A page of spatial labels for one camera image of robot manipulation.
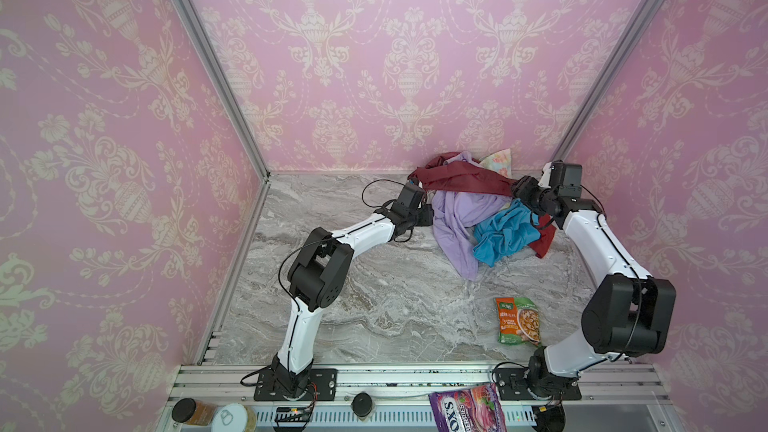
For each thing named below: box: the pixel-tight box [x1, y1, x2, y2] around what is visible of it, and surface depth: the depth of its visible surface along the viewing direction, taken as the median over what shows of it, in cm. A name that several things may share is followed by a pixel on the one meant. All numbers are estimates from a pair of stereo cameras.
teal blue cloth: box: [472, 198, 541, 268], surface depth 96 cm
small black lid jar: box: [350, 392, 376, 421], surface depth 66 cm
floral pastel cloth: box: [479, 148, 512, 179], surface depth 116 cm
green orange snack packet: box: [495, 297, 541, 346], surface depth 85 cm
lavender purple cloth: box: [433, 151, 511, 281], surface depth 102 cm
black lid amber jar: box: [171, 398, 217, 426], surface depth 65 cm
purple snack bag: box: [428, 383, 507, 432], surface depth 70 cm
